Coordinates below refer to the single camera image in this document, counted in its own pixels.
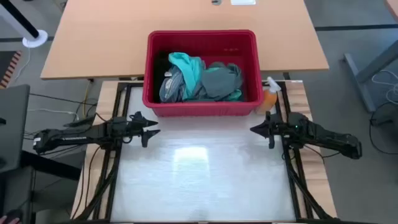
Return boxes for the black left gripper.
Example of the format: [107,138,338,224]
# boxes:
[107,111,161,149]

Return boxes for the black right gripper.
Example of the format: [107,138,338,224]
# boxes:
[250,111,295,149]

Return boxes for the grey-green trousers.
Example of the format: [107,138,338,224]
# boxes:
[192,61,244,102]

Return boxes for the red plastic laundry bin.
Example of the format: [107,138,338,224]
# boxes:
[142,29,265,118]

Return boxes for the orange spray bottle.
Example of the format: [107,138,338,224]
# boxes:
[255,76,282,115]

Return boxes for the grey striped garment with label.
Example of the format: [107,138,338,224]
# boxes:
[159,67,188,104]

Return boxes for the black garment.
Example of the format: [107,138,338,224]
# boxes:
[153,50,171,103]

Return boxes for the turquoise garment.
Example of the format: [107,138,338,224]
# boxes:
[167,52,206,101]

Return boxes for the tan wooden desk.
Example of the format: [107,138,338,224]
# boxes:
[40,0,330,80]

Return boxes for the black floor beam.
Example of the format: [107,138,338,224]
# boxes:
[19,150,83,182]

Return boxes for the grey metal desk leg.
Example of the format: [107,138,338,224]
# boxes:
[343,39,398,113]

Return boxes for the dark grey cabinet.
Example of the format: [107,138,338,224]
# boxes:
[0,84,31,174]

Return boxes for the white round-based stand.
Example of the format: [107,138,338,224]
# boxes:
[0,0,49,49]

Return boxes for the striped hazard floor mat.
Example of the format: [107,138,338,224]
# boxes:
[0,50,23,89]

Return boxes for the yellow cable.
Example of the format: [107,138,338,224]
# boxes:
[82,80,91,118]

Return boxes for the long black floor cable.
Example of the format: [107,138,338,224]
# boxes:
[29,92,98,107]

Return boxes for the thin white cable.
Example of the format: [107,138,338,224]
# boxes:
[27,108,80,122]

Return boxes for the black looped floor cable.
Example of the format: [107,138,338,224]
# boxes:
[369,101,398,156]

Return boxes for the white floor cable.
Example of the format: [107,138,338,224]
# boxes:
[371,69,398,105]

